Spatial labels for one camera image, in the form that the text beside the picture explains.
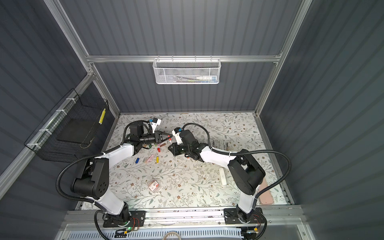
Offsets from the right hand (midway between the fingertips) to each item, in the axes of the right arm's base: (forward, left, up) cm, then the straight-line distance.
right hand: (170, 148), depth 85 cm
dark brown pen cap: (+11, +8, -12) cm, 18 cm away
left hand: (+5, -1, +5) cm, 7 cm away
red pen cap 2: (+7, +10, -12) cm, 17 cm away
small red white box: (-17, +9, -10) cm, 22 cm away
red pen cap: (+4, 0, +5) cm, 6 cm away
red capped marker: (+2, 0, +4) cm, 5 cm away
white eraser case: (-13, -30, -10) cm, 34 cm away
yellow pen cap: (-1, +10, -12) cm, 15 cm away
